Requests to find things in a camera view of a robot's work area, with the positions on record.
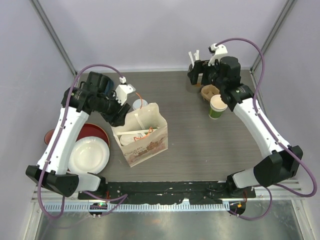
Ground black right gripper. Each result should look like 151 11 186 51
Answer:
187 59 226 91

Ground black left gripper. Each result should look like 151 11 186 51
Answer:
93 91 131 127

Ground brown pulp cup carrier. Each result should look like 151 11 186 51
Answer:
200 85 220 102

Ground white plastic lid stack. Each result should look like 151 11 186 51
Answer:
132 99 148 110

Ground white straw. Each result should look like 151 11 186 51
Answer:
134 113 146 130
115 129 149 136

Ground white plastic cup lid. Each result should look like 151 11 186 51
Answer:
119 134 138 146

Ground bear print paper bag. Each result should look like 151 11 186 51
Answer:
111 103 169 168

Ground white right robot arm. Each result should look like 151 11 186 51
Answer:
187 56 303 198

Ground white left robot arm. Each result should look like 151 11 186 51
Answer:
25 71 135 200

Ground blue ceramic dish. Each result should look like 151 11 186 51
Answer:
104 76 114 95

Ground grey straw holder cup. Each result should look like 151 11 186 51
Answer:
187 63 201 86

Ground stacked green paper cups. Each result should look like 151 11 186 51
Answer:
208 94 228 120

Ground white paper plate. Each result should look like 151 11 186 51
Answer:
68 136 110 174

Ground pink floral mug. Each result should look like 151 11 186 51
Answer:
44 129 55 145

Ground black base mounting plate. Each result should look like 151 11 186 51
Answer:
78 181 256 205

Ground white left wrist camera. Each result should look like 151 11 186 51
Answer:
115 76 136 106

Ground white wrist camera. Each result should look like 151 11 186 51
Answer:
208 43 228 66
115 76 136 106

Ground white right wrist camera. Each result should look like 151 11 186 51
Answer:
208 43 228 66

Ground white slotted cable duct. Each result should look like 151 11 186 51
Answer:
42 201 230 213

